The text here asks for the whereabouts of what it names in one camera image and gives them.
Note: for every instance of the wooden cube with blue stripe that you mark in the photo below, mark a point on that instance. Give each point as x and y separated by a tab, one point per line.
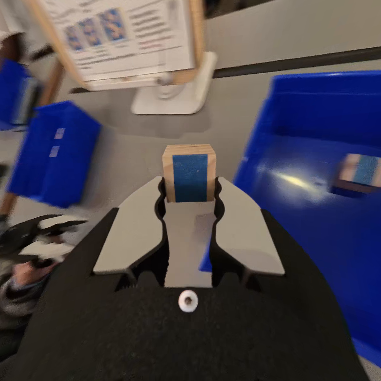
190	175
360	172

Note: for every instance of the printed instruction sheet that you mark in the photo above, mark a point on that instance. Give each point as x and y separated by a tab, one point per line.
119	59

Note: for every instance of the person's left forearm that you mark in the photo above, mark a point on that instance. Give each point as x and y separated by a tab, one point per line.
15	303

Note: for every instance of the person's left hand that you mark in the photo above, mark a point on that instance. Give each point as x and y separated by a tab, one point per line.
26	273

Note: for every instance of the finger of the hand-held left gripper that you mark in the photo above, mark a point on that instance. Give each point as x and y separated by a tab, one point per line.
59	223
47	250

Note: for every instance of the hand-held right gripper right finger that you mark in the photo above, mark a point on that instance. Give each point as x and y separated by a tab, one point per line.
247	232

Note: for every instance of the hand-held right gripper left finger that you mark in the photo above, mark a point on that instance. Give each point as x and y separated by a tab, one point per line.
134	232

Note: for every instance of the grey table with wooden edge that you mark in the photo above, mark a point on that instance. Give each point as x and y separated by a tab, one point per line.
52	83

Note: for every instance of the blue plastic bin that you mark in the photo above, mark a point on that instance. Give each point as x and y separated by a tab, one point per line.
297	223
9	89
68	178

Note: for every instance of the white stand with wooden board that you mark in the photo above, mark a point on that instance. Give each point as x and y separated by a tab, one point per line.
178	101

